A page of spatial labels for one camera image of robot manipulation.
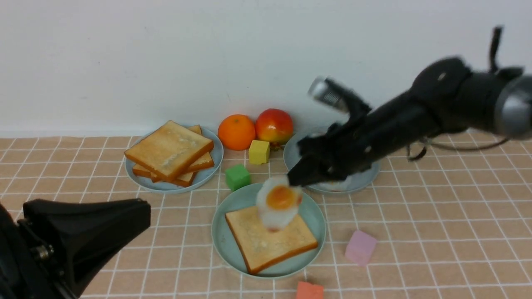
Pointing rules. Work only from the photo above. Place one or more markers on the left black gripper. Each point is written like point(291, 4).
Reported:
point(74, 241)

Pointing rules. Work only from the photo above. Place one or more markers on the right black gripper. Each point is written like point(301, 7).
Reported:
point(352, 147)

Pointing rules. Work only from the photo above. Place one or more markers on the fried egg toy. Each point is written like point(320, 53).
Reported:
point(278, 202)

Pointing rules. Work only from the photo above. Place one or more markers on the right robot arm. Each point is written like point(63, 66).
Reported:
point(447, 97)

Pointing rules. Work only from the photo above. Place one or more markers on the blue egg plate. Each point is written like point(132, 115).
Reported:
point(353, 183)

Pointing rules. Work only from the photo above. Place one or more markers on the red yellow apple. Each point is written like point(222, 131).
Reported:
point(275, 126)

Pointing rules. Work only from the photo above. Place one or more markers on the yellow foam cube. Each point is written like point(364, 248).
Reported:
point(259, 152)

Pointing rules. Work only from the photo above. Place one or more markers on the pink foam cube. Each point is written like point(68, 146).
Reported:
point(360, 248)

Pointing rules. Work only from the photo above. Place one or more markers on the orange fruit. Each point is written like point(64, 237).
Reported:
point(236, 132)

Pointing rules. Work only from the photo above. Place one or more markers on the green center plate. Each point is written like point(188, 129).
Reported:
point(226, 246)

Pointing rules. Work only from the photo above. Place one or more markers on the green foam cube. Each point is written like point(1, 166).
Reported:
point(237, 177)

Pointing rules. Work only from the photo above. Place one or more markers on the blue toast plate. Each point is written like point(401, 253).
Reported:
point(202, 177)

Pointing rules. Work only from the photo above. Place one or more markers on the orange foam cube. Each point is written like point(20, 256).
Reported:
point(306, 290)

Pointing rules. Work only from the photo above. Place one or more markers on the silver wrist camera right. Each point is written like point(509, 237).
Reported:
point(330, 92)

